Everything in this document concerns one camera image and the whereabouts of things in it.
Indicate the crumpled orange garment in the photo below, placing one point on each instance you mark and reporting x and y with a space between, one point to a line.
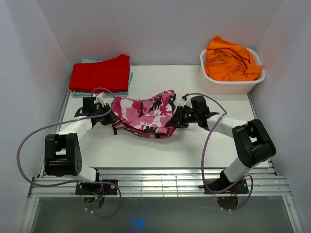
229 62

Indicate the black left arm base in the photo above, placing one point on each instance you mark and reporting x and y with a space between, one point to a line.
109 188

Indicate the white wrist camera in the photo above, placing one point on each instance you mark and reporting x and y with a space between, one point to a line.
101 98
186 101

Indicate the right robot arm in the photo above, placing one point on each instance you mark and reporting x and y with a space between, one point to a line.
252 142

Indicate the white plastic basin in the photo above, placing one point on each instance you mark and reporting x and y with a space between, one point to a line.
228 88

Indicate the folded red garment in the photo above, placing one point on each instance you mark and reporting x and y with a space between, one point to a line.
112 74

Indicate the aluminium table frame rails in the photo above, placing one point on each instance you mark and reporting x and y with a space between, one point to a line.
142 183

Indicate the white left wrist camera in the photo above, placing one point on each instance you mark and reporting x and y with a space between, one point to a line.
101 98

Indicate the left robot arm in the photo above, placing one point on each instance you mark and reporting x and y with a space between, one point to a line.
63 156

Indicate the pink camouflage trousers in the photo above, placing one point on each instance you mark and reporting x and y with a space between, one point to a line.
146 118

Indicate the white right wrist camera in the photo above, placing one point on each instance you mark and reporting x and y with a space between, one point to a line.
186 101

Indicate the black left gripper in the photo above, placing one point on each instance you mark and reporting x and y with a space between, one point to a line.
111 118

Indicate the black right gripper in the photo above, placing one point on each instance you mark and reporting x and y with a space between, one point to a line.
178 118

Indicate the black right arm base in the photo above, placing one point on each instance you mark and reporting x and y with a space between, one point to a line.
239 188

